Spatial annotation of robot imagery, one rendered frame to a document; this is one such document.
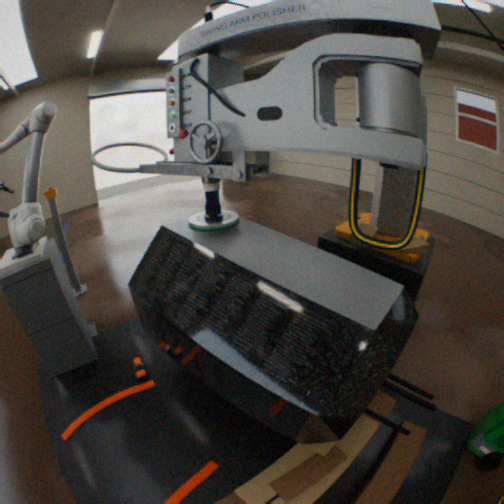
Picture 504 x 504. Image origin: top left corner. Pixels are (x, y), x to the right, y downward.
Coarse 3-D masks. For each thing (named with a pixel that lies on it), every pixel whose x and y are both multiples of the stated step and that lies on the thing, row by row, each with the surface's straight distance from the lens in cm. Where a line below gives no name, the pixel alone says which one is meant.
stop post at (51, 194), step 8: (48, 192) 240; (56, 192) 243; (48, 200) 242; (56, 208) 243; (56, 216) 244; (56, 224) 246; (56, 232) 247; (64, 240) 249; (64, 248) 251; (64, 256) 254; (72, 264) 257; (72, 272) 260; (72, 280) 264; (72, 288) 280; (80, 288) 268
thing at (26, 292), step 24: (48, 240) 178; (48, 264) 144; (24, 288) 152; (48, 288) 150; (24, 312) 160; (48, 312) 158; (72, 312) 158; (48, 336) 168; (72, 336) 167; (48, 360) 182; (72, 360) 181
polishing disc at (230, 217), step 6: (222, 210) 113; (192, 216) 108; (198, 216) 107; (228, 216) 103; (234, 216) 103; (192, 222) 100; (198, 222) 99; (204, 222) 98; (210, 222) 98; (216, 222) 97; (222, 222) 97; (228, 222) 96; (234, 222) 98; (204, 228) 95; (210, 228) 95
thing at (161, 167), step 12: (144, 168) 127; (156, 168) 118; (168, 168) 110; (180, 168) 104; (192, 168) 99; (204, 168) 94; (216, 168) 90; (228, 168) 86; (252, 168) 81; (264, 168) 91; (252, 180) 82
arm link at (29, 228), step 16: (32, 112) 152; (48, 112) 141; (32, 128) 144; (48, 128) 146; (32, 144) 142; (32, 160) 140; (32, 176) 139; (32, 192) 138; (32, 208) 135; (16, 224) 145; (32, 224) 131; (32, 240) 134
